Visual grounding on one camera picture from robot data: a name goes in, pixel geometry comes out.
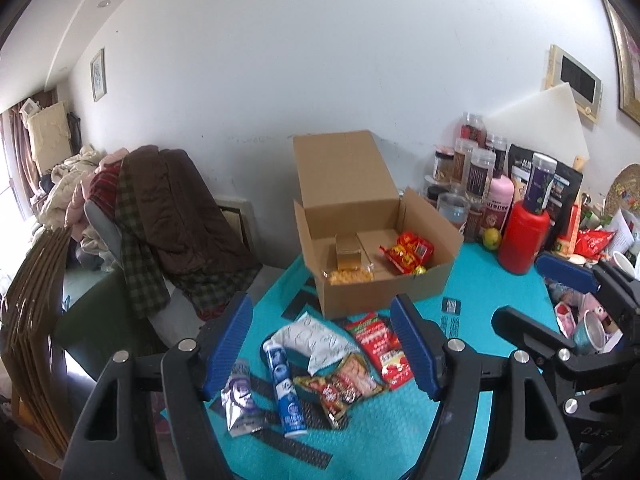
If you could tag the large framed picture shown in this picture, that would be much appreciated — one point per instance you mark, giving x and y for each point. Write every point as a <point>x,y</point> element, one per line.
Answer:
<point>625,60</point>

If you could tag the brown curtain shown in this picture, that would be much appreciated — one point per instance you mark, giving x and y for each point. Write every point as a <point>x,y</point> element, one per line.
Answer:
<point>12,160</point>

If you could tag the long red snack packet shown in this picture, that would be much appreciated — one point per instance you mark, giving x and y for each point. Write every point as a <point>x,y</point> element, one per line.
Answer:
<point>380,345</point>

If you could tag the blue white tube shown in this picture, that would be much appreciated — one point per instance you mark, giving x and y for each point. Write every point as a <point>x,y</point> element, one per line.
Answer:
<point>285,390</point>

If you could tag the clear jar brown contents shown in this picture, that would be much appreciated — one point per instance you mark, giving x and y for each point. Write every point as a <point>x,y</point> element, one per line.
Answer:
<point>465,160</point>

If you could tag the cream quilted cushion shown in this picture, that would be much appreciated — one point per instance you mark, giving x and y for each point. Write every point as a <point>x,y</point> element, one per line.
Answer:
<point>47,135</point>

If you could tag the teal bubble mat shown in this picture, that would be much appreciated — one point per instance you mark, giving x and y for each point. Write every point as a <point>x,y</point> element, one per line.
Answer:
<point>475,272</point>

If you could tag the red gold snack packet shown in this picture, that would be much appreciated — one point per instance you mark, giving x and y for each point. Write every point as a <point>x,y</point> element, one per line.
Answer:
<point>407,255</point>

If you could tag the brown label jar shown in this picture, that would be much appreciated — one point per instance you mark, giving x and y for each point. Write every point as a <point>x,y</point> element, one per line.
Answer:
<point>475,222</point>

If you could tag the gold foil candy ball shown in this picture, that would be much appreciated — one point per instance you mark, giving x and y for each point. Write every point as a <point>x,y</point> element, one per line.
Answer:
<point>421,270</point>

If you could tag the dark green armchair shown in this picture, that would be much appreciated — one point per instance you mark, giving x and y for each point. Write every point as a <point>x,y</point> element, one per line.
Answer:
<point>100,330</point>

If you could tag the wide clear plastic jar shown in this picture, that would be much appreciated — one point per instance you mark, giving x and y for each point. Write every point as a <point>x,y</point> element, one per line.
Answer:
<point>452,207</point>

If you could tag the clear jar black label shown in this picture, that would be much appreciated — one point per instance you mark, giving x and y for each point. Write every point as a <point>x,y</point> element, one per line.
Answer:
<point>496,147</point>

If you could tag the brown red snack packet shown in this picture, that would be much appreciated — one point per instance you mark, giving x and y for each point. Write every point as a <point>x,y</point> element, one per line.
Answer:
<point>345,380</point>

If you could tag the pile of cream bedding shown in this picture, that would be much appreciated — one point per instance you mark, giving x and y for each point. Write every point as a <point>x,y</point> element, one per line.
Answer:
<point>65,190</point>

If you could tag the gold box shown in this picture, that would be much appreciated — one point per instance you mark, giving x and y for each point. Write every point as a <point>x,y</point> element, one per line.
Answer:
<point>352,255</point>

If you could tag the short jar black lid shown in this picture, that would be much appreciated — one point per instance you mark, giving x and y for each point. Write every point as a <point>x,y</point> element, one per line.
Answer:
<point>442,165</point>

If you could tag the woven basket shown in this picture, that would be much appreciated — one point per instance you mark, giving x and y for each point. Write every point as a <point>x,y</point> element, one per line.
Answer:
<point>625,187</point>

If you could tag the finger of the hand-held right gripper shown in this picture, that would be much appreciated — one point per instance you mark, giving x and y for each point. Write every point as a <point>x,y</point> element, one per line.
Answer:
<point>565,272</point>
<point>530,330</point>

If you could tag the white foam board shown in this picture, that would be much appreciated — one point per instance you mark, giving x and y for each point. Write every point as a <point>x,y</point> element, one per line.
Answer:
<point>540,120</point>

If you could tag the red thermos bottle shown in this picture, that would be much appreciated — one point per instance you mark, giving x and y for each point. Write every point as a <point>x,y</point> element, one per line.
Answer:
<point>522,240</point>

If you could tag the purple label jar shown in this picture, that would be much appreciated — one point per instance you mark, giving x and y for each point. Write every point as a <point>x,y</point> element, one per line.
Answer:
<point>540,182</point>

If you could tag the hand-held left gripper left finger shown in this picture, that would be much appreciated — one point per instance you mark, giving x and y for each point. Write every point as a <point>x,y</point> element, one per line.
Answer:
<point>230,345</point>

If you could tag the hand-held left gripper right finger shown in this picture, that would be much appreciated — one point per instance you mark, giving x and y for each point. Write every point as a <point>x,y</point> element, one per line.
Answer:
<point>415,350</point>

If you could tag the teal metal cup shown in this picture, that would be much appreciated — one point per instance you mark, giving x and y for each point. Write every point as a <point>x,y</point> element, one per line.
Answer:
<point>590,332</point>

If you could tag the small framed wall picture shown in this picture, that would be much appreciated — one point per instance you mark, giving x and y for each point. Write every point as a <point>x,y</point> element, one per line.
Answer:
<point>98,75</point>

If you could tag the green yellow fruit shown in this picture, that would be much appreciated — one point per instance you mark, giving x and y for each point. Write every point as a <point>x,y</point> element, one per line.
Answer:
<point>492,237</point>

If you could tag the yellow box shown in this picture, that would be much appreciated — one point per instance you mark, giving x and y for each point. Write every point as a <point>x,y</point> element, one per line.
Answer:
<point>567,232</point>

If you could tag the white bread-print snack packet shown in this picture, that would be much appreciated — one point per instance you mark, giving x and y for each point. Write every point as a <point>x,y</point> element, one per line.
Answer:
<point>315,340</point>

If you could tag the silver foil snack packet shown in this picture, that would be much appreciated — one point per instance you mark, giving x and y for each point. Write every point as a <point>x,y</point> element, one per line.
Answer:
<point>240,400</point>

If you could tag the red crinkled packet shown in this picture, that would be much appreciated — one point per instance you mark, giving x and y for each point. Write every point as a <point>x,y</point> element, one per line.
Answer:
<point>592,242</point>

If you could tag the brown cardboard box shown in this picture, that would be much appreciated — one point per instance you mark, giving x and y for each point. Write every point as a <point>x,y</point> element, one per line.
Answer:
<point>375,300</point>

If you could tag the clear jar red contents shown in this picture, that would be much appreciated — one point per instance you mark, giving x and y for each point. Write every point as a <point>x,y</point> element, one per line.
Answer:
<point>472,127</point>

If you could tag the brown jacket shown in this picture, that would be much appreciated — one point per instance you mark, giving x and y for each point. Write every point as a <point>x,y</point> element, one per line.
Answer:
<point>175,210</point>

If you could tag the cream wall panel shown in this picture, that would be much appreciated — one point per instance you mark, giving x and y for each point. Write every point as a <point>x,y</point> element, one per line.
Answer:
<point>575,82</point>

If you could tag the pink bottle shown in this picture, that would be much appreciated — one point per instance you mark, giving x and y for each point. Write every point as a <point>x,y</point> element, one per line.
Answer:
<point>500,202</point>

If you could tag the red striped cloth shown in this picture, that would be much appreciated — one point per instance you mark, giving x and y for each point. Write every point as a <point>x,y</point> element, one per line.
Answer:
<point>105,185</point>

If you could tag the clear yellow cookie packet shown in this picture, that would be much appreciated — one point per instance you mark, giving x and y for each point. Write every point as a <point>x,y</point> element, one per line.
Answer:
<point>350,276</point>

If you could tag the tall clear jar dark label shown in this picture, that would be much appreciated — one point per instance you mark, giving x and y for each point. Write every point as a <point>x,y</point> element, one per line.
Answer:
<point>481,172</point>

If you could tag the white mug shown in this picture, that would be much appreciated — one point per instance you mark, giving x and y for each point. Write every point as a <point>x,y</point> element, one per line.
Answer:
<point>622,262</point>

